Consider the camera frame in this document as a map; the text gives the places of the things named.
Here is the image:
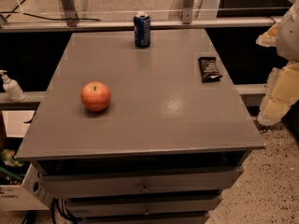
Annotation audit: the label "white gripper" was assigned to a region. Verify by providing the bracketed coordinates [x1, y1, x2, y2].
[256, 0, 299, 126]

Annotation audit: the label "blue pepsi can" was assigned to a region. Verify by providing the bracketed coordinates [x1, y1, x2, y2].
[134, 11, 150, 49]

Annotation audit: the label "black snack bar wrapper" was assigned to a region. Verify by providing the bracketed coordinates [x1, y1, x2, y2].
[198, 57, 222, 83]

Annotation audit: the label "grey drawer cabinet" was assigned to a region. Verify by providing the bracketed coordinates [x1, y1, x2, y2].
[17, 29, 263, 224]

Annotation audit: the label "red apple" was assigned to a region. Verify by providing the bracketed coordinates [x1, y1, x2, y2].
[80, 81, 111, 112]

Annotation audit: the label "white pump bottle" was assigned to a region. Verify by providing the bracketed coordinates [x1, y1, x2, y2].
[0, 70, 25, 102]

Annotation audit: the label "white cardboard box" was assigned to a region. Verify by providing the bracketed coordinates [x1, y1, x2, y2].
[0, 165, 53, 211]

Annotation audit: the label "black cables under cabinet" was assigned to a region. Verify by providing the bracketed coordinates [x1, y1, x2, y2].
[50, 198, 83, 224]

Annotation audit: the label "black cable on floor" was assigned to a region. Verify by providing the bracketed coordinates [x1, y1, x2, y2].
[0, 10, 102, 22]

